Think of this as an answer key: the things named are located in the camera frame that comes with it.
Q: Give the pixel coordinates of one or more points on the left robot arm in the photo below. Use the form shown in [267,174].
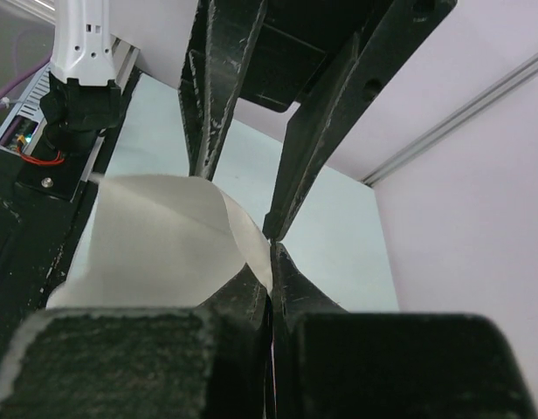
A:
[84,97]

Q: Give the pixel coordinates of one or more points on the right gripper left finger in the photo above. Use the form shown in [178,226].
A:
[208,361]

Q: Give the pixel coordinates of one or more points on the left aluminium frame post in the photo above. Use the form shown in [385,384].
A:
[496,92]

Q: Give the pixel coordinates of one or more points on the aluminium extrusion rail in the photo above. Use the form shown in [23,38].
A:
[124,57]

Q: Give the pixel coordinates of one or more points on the grey slotted cable duct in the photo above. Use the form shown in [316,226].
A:
[29,102]

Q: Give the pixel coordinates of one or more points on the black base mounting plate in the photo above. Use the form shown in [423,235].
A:
[38,237]

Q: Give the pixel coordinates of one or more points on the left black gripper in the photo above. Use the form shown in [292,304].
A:
[286,56]

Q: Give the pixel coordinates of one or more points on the white paper coffee filter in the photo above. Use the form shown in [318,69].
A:
[164,241]

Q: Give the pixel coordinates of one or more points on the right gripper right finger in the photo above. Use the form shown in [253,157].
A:
[330,363]

